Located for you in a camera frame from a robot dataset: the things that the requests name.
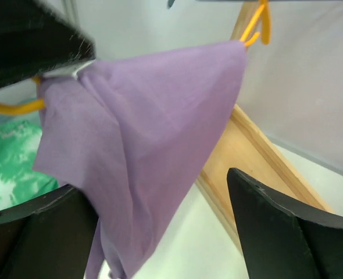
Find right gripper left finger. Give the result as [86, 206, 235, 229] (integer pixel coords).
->
[0, 185, 98, 279]

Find purple trousers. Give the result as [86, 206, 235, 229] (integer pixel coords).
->
[34, 41, 246, 278]

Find wooden clothes rack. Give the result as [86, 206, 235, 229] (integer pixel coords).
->
[195, 0, 335, 253]

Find yellow plastic hanger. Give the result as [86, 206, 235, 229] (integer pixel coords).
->
[0, 0, 272, 116]

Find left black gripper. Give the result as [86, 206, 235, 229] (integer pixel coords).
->
[0, 1, 95, 88]

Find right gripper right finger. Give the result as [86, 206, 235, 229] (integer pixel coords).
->
[227, 168, 343, 279]

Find green white cloth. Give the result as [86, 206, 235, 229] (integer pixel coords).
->
[0, 120, 59, 210]

